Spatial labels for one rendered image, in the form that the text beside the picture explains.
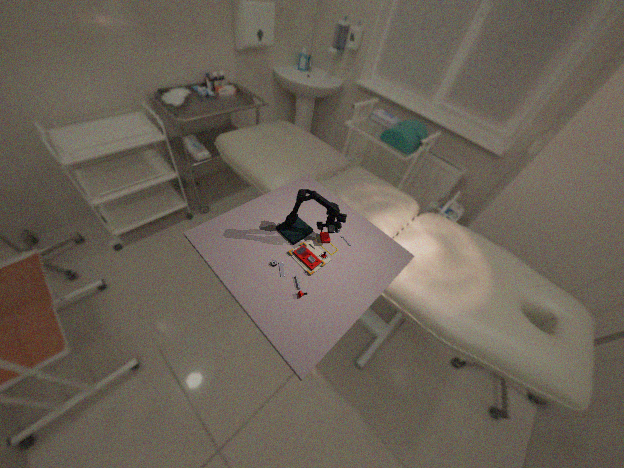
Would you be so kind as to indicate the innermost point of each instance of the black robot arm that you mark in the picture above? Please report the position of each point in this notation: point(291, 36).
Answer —
point(333, 210)

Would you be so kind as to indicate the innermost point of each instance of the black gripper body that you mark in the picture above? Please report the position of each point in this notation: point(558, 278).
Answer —
point(320, 225)

